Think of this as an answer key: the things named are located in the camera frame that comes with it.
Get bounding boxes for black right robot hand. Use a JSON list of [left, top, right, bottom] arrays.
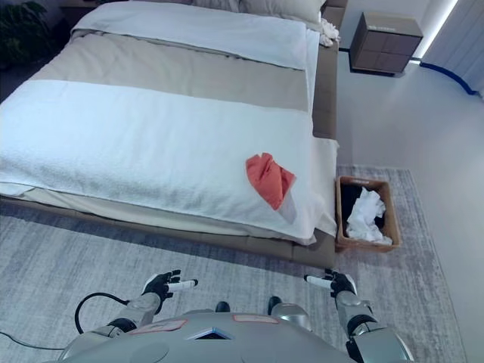
[[304, 268, 358, 299]]

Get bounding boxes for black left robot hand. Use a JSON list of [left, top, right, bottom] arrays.
[[142, 269, 199, 303]]

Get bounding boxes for orange cloth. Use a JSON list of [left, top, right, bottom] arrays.
[[245, 152, 296, 211]]

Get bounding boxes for white clothes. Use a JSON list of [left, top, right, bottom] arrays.
[[346, 188, 387, 244]]

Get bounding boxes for brown wicker basket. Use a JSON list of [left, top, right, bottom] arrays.
[[335, 175, 402, 254]]

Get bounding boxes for black clothes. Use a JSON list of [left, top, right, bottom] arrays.
[[341, 183, 390, 237]]

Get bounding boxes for white towel-covered bed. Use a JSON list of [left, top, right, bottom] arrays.
[[0, 0, 349, 270]]

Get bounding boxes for grey rug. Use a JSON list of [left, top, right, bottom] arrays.
[[0, 166, 467, 363]]

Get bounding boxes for silver right robot leg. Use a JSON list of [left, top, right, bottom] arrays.
[[271, 302, 313, 330]]

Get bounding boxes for silver robot torso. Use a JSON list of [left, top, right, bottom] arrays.
[[56, 308, 366, 363]]

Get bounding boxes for white fluffy blanket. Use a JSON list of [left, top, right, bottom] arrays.
[[0, 79, 319, 245]]

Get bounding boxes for beige duvet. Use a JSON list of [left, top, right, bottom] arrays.
[[22, 29, 312, 113]]

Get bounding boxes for brown nightstand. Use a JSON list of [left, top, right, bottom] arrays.
[[349, 11, 424, 77]]

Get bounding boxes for crumpled white cloth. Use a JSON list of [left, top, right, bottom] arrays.
[[319, 18, 340, 48]]

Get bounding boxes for white folded top sheet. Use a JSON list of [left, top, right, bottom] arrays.
[[70, 2, 307, 71]]

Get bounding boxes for beige pillow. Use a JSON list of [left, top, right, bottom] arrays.
[[240, 0, 327, 24]]

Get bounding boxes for green potted plant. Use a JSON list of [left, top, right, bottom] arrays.
[[0, 2, 58, 70]]

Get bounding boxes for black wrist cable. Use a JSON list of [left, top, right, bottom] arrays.
[[74, 293, 132, 336]]

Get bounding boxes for thin black floor cable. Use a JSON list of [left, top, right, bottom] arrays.
[[0, 331, 66, 351]]

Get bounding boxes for vertical wall light strip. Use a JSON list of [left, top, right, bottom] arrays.
[[415, 0, 459, 60]]

